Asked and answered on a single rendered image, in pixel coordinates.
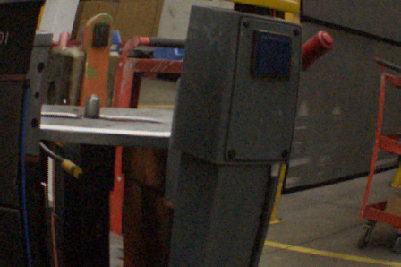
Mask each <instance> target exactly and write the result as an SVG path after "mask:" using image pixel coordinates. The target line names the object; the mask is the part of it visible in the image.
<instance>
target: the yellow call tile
mask: <svg viewBox="0 0 401 267"><path fill-rule="evenodd" d="M223 1H228V2H234V8H233V10H234V11H238V12H245V13H251V14H258V15H264V16H266V14H265V12H266V8H269V9H276V10H278V11H283V12H288V13H296V14H298V9H299V8H298V3H297V2H295V1H291V0H223Z"/></svg>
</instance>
